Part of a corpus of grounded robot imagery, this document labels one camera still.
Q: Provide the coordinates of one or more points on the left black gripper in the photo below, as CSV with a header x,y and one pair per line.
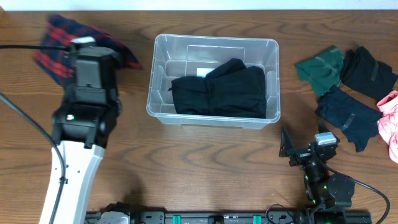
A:
x,y
76,50

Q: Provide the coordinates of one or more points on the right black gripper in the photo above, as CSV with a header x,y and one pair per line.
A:
x,y
287,150

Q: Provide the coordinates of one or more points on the red navy plaid garment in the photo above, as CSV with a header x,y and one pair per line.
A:
x,y
59,33

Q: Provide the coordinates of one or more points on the dark green garment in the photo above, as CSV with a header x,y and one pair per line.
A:
x,y
323,70

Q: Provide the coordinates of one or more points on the black garment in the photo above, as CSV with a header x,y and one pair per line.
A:
x,y
363,73
230,90

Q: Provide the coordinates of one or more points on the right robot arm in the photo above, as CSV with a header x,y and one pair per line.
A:
x,y
330,193

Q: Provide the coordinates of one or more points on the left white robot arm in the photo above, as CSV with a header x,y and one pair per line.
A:
x,y
81,128

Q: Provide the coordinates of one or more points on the dark navy folded garment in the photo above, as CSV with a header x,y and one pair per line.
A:
x,y
356,121

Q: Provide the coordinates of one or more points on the clear plastic storage bin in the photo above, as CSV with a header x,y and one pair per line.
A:
x,y
178,56

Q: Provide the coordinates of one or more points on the pink garment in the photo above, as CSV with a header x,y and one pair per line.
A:
x,y
387,125

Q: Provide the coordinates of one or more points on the white label in bin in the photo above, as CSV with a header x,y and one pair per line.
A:
x,y
203,72

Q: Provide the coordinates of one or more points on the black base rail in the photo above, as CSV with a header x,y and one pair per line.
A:
x,y
119,213

